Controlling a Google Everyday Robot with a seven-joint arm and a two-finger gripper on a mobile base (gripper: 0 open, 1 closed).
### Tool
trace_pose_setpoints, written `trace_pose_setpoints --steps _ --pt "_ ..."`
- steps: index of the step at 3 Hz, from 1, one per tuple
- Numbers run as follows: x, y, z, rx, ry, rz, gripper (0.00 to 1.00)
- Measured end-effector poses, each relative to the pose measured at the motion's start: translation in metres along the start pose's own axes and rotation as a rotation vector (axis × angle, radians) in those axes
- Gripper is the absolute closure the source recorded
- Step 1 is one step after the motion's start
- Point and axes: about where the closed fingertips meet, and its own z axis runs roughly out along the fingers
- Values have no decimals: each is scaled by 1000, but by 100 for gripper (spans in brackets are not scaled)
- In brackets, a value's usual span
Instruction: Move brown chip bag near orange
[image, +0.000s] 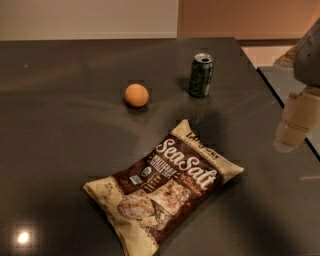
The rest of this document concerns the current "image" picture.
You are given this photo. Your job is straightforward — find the brown sea salt chip bag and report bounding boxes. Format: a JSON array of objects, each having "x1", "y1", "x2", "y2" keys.
[{"x1": 84, "y1": 120, "x2": 243, "y2": 256}]

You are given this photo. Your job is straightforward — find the orange fruit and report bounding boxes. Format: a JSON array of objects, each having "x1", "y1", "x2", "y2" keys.
[{"x1": 124, "y1": 84, "x2": 149, "y2": 108}]

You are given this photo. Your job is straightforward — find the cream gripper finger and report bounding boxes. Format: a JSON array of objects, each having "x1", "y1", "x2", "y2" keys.
[
  {"x1": 283, "y1": 87, "x2": 320, "y2": 133},
  {"x1": 273, "y1": 121, "x2": 308, "y2": 153}
]

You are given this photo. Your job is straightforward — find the green soda can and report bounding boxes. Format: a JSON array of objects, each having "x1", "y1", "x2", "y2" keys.
[{"x1": 188, "y1": 53, "x2": 214, "y2": 98}]

